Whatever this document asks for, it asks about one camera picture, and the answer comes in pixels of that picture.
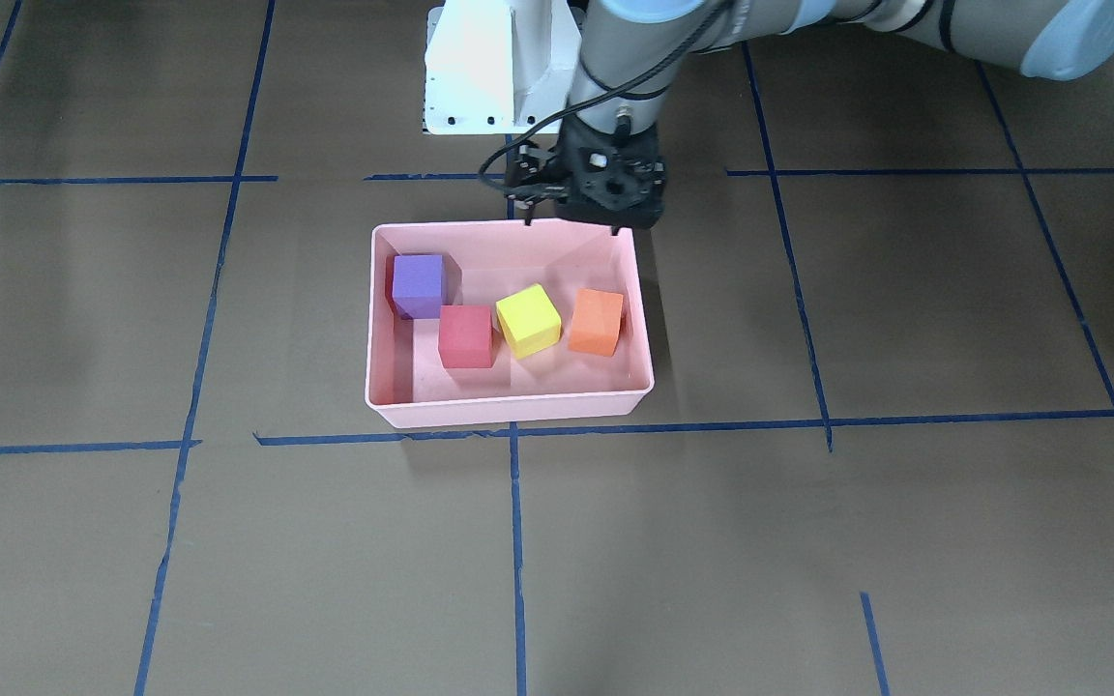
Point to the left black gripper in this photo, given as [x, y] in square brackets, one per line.
[535, 178]

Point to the orange foam block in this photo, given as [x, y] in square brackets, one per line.
[596, 322]

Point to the yellow foam block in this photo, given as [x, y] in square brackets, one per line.
[529, 321]

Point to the red foam block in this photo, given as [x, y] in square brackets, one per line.
[466, 336]

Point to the purple foam block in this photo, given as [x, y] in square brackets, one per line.
[418, 288]

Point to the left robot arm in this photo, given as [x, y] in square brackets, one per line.
[631, 51]

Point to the pink plastic bin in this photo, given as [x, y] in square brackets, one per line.
[486, 261]

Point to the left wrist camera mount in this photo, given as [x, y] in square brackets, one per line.
[534, 174]

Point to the white pedestal column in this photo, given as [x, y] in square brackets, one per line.
[496, 67]

